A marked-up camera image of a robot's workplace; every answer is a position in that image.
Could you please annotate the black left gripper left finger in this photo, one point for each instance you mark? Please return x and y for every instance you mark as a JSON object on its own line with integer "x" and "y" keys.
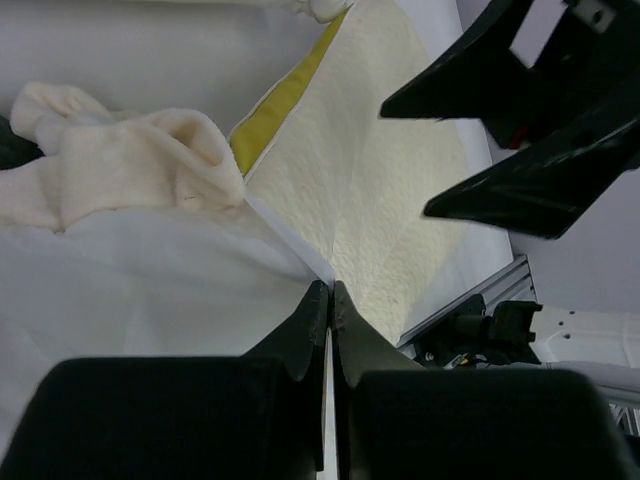
{"x": 255, "y": 416}

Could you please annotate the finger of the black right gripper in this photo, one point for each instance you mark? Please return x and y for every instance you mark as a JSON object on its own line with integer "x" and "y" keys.
{"x": 543, "y": 190}
{"x": 584, "y": 83}

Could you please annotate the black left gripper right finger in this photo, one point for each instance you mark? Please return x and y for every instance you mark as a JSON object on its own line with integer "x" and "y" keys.
{"x": 471, "y": 413}

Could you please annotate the cream yellow-edged pillow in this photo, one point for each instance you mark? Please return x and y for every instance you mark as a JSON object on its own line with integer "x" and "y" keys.
{"x": 353, "y": 185}

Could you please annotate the grey plush cream-frilled pillowcase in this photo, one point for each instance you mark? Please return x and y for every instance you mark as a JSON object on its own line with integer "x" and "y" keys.
{"x": 132, "y": 235}

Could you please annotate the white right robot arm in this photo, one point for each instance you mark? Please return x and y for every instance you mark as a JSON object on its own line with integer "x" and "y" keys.
{"x": 604, "y": 347}

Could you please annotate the white plain pillow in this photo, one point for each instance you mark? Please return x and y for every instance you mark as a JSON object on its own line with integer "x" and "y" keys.
{"x": 323, "y": 11}

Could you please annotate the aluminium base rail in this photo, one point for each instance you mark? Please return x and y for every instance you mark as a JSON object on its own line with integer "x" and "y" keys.
{"x": 514, "y": 282}

